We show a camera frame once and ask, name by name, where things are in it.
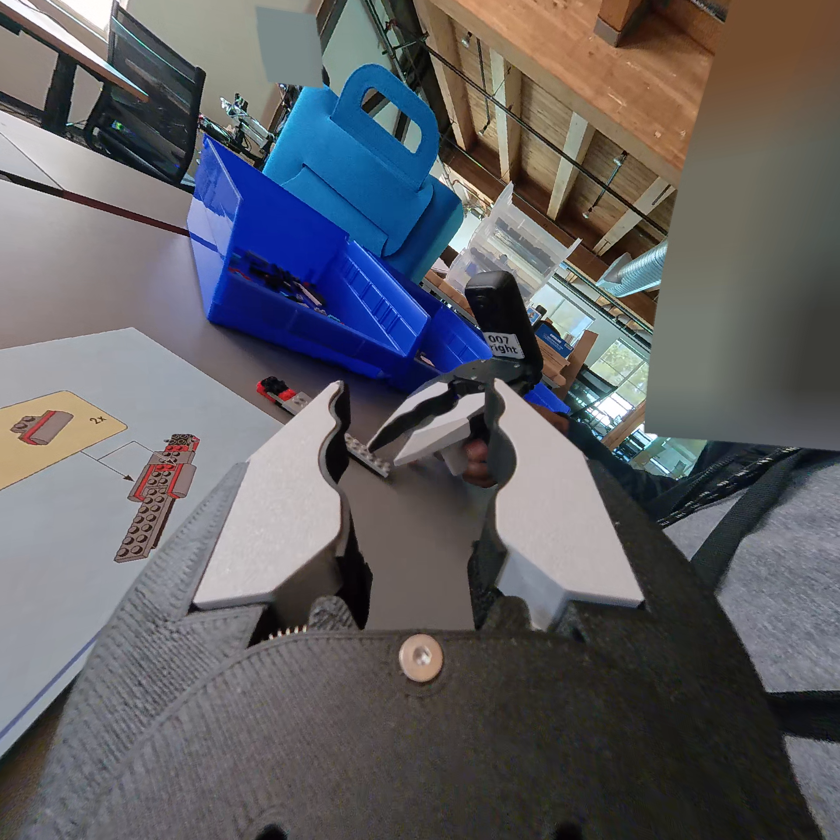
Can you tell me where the person's right hand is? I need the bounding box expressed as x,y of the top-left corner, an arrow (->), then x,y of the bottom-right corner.
461,438 -> 501,489

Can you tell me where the person's torso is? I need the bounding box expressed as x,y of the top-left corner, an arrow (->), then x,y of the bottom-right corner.
650,443 -> 840,840

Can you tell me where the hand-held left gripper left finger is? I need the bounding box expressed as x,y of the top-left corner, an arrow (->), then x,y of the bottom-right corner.
191,379 -> 355,614

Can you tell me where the silver ventilation duct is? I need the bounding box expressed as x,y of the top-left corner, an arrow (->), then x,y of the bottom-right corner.
596,239 -> 669,304

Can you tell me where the light wooden desk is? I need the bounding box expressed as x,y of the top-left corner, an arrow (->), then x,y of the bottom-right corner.
0,0 -> 151,135

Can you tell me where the long grey studded plate assembly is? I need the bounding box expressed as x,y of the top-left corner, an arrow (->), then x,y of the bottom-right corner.
258,376 -> 396,479

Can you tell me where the pile of mixed toy bricks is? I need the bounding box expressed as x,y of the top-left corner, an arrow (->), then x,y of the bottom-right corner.
230,249 -> 345,326

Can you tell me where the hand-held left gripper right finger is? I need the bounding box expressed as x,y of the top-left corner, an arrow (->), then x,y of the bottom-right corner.
486,378 -> 648,632

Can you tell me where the pale blue instruction booklet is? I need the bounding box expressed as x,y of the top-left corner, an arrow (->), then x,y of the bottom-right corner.
0,327 -> 287,759

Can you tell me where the clear plastic storage box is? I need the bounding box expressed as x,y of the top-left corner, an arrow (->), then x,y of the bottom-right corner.
446,182 -> 584,309

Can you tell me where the grey desk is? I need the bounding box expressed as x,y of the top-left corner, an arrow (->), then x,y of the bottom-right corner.
0,108 -> 500,762

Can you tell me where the wooden top table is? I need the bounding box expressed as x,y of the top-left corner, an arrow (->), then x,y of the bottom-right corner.
420,269 -> 601,395

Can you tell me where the black mesh chair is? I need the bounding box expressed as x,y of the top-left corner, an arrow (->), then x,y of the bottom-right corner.
84,0 -> 207,188
566,364 -> 621,427

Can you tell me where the dark blue box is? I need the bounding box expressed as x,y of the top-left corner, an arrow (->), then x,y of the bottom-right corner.
533,323 -> 573,361

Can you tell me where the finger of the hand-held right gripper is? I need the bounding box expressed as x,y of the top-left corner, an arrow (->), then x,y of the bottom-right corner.
392,390 -> 492,468
366,382 -> 460,454

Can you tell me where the person's right forearm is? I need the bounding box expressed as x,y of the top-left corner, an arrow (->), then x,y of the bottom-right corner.
564,416 -> 677,519

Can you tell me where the speckled drawstring cord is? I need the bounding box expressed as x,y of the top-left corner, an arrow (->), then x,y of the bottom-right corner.
656,446 -> 798,529

